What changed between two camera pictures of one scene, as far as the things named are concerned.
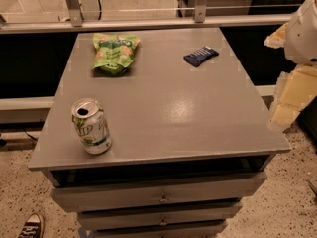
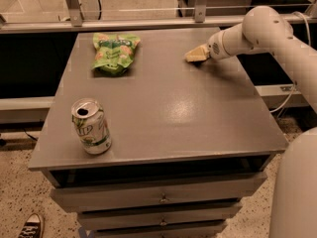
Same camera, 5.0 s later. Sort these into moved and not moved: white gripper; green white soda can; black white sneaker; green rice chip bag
Moved: white gripper
Not moved: green white soda can; green rice chip bag; black white sneaker
